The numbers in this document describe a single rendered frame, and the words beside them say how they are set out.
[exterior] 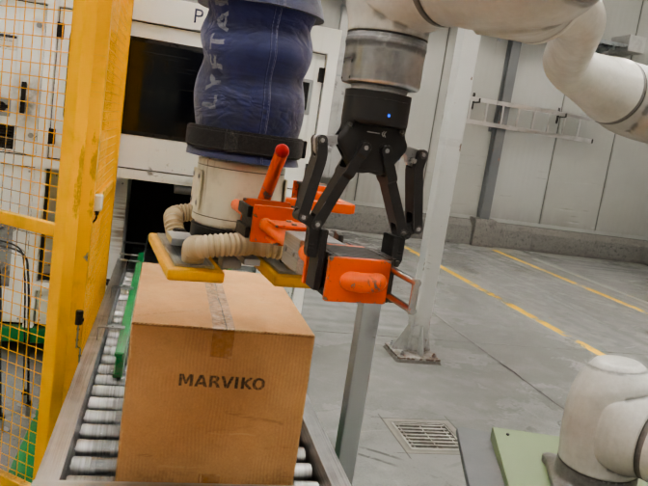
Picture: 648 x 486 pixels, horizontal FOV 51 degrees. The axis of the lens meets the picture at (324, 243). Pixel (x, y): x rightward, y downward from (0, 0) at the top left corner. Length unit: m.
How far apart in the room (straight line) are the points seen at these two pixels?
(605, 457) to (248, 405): 0.74
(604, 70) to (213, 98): 0.65
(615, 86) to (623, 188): 11.83
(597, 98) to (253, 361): 0.89
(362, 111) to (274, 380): 0.92
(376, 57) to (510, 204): 11.05
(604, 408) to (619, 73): 0.63
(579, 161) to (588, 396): 11.00
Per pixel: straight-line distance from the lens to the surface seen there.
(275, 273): 1.24
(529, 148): 11.82
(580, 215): 12.48
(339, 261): 0.73
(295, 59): 1.27
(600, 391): 1.40
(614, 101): 1.09
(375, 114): 0.74
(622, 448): 1.40
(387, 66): 0.74
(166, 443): 1.60
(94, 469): 1.79
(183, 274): 1.18
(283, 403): 1.58
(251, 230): 1.06
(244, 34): 1.26
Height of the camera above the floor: 1.39
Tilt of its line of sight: 9 degrees down
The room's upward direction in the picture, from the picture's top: 8 degrees clockwise
